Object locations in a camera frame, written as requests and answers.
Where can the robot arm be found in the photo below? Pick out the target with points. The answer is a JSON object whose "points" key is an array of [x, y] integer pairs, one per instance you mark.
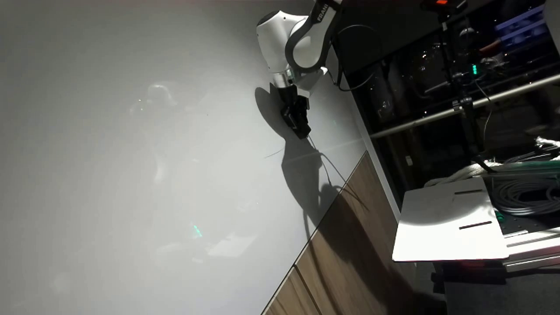
{"points": [[273, 39]]}

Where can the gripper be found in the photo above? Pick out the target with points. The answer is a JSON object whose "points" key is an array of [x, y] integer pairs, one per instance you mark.
{"points": [[294, 109]]}

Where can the silver metal rod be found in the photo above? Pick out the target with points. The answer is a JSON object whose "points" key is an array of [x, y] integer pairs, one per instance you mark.
{"points": [[420, 119]]}

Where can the white plate with slots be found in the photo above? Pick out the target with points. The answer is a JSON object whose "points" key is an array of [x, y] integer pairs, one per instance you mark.
{"points": [[446, 227]]}

